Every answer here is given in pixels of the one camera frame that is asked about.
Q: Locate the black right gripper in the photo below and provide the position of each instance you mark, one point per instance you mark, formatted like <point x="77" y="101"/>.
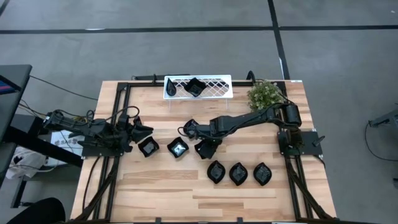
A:
<point x="211" y="140"/>

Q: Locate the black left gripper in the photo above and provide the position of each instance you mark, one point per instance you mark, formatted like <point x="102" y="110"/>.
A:
<point x="127" y="133"/>

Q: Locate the black wavy square mini plate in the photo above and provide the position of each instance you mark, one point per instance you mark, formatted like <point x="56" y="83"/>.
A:
<point x="207" y="152"/>
<point x="148" y="147"/>
<point x="195" y="87"/>
<point x="178" y="147"/>

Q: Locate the black teardrop mini plate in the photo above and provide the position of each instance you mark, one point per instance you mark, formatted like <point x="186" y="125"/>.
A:
<point x="170" y="90"/>

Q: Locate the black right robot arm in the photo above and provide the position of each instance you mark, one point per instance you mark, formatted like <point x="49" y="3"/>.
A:
<point x="248" y="118"/>

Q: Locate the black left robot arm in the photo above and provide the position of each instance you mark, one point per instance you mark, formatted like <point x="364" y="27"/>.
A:
<point x="77" y="127"/>

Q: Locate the white mesh shelf rack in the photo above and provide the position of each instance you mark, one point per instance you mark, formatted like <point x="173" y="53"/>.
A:
<point x="217" y="96"/>

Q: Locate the green potted plant black pot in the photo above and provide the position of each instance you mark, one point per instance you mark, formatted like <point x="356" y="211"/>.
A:
<point x="264" y="95"/>

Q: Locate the black table clamp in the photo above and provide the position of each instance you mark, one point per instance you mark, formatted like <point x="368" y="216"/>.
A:
<point x="158" y="220"/>
<point x="239" y="220"/>

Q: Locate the white printed box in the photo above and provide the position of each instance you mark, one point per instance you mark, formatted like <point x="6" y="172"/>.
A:
<point x="57" y="140"/>

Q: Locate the black desk leg bar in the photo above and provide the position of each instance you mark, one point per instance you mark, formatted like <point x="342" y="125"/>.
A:
<point x="46" y="146"/>

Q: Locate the white plastic bag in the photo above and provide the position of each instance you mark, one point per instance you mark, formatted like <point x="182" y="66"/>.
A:
<point x="26" y="160"/>

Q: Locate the person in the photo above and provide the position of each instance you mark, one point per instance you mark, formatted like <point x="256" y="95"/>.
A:
<point x="38" y="213"/>

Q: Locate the laptop screen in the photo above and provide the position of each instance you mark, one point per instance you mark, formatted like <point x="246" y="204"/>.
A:
<point x="4" y="87"/>

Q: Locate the grey stand foot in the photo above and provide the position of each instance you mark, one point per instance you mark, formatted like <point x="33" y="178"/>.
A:
<point x="387" y="119"/>

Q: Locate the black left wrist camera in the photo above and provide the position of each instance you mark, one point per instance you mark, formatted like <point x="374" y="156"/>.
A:
<point x="123" y="119"/>

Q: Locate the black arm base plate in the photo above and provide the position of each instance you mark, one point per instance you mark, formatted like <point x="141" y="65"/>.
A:
<point x="93" y="152"/>
<point x="308" y="149"/>

